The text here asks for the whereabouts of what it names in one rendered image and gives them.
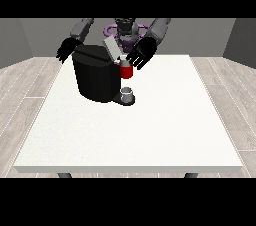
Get pale grey machine lid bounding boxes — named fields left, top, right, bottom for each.
left=102, top=35, right=123, bottom=62

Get small grey coffee pod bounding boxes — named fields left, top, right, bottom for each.
left=119, top=54, right=130, bottom=68

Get black coffee machine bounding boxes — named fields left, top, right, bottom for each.
left=71, top=43, right=136, bottom=107

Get small grey cup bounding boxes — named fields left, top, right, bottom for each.
left=119, top=86, right=135, bottom=103

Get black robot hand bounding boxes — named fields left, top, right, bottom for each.
left=55, top=37, right=84, bottom=65
left=125, top=36, right=158, bottom=71

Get grey robot trunk purple rings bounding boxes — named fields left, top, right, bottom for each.
left=103, top=18, right=148, bottom=53

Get red pod holder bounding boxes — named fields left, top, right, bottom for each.
left=118, top=64, right=134, bottom=80

